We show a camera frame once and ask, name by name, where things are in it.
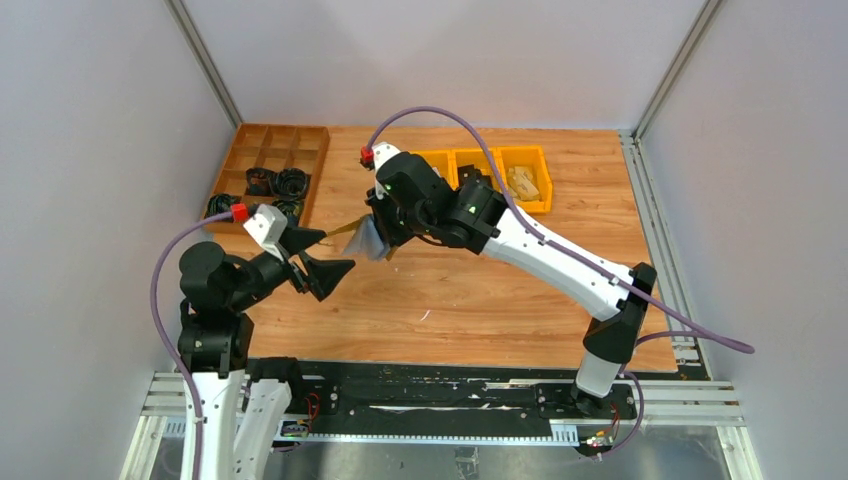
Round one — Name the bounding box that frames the tan card holder in bin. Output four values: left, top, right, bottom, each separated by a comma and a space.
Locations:
507, 166, 541, 202

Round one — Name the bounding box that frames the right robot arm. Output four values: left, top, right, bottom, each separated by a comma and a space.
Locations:
362, 143, 657, 418

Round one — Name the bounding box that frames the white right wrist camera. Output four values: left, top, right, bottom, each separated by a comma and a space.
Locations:
364, 142, 401, 200

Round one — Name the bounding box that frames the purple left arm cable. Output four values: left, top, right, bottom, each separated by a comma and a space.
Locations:
150, 210, 236, 480

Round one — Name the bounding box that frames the yellow leather card holder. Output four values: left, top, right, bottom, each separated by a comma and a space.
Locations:
325, 214, 398, 261

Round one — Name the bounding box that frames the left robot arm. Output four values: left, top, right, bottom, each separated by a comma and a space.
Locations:
176, 241, 355, 479

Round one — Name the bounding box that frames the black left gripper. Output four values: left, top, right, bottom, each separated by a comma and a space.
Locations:
228, 223, 355, 310

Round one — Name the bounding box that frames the rolled dark blue tie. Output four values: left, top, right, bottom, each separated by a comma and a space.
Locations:
271, 199, 304, 225

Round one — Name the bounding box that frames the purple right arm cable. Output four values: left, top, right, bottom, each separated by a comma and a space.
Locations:
366, 106, 757, 458

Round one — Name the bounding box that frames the wooden compartment tray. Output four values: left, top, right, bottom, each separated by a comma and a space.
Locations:
201, 123, 330, 226

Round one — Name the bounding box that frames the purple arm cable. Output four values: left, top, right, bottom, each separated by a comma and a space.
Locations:
366, 106, 757, 458
150, 210, 236, 480

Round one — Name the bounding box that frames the right yellow bin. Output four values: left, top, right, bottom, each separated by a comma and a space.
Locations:
495, 145, 553, 214

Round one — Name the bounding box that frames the black card holder in bin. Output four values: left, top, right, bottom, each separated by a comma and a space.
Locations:
457, 164, 492, 188

